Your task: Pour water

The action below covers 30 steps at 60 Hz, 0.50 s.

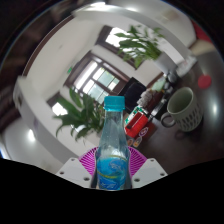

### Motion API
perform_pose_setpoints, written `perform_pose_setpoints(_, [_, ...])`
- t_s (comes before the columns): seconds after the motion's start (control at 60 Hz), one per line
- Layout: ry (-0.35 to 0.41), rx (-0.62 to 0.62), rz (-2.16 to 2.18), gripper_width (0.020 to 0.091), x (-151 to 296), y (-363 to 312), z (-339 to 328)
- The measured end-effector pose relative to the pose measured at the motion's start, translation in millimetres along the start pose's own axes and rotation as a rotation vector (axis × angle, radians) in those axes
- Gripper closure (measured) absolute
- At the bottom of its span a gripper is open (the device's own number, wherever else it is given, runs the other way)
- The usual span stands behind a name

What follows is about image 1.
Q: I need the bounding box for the grey patterned ceramic mug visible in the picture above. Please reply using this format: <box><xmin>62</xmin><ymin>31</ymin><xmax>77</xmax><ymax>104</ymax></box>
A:
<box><xmin>160</xmin><ymin>87</ymin><xmax>204</xmax><ymax>133</ymax></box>

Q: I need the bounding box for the black office chair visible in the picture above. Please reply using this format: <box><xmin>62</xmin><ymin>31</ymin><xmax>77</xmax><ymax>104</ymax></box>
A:
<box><xmin>117</xmin><ymin>77</ymin><xmax>148</xmax><ymax>105</ymax></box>

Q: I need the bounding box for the potted green plant white pot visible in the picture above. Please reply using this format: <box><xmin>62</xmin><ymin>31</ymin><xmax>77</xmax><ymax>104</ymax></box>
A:
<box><xmin>54</xmin><ymin>86</ymin><xmax>107</xmax><ymax>142</ymax></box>
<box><xmin>114</xmin><ymin>24</ymin><xmax>183</xmax><ymax>73</ymax></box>

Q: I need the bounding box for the red carpeted staircase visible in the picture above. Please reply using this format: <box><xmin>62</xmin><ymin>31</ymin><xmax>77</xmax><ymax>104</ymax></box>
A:
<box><xmin>192</xmin><ymin>19</ymin><xmax>214</xmax><ymax>44</ymax></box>

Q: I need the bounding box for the flat round red coaster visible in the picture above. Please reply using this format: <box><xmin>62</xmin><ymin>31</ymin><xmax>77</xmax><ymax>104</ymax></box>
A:
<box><xmin>197</xmin><ymin>74</ymin><xmax>213</xmax><ymax>90</ymax></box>

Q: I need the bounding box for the green notebook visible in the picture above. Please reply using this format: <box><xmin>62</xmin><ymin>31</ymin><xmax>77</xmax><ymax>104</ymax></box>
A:
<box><xmin>151</xmin><ymin>77</ymin><xmax>168</xmax><ymax>93</ymax></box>

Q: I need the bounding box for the clear bottle with blue cap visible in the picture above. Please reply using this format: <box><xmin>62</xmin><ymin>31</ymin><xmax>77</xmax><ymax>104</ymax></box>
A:
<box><xmin>95</xmin><ymin>95</ymin><xmax>132</xmax><ymax>191</ymax></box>

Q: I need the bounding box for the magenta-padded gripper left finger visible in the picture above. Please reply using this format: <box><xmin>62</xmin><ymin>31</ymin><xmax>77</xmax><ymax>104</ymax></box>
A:
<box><xmin>54</xmin><ymin>146</ymin><xmax>99</xmax><ymax>189</ymax></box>

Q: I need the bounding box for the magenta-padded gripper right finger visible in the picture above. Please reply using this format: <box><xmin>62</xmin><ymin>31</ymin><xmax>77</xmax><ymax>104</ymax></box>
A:
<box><xmin>128</xmin><ymin>146</ymin><xmax>168</xmax><ymax>190</ymax></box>

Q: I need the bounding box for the printed magazine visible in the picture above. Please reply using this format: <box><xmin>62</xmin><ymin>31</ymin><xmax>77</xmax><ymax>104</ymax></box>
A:
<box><xmin>175</xmin><ymin>54</ymin><xmax>198</xmax><ymax>78</ymax></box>

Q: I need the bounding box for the dark-framed window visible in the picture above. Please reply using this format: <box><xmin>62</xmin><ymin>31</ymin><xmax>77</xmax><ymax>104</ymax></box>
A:
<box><xmin>95</xmin><ymin>24</ymin><xmax>138</xmax><ymax>51</ymax></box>
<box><xmin>46</xmin><ymin>92</ymin><xmax>73</xmax><ymax>118</ymax></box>

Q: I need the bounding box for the green and white box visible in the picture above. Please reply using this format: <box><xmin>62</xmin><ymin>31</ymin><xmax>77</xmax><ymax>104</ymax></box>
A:
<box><xmin>131</xmin><ymin>105</ymin><xmax>149</xmax><ymax>118</ymax></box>

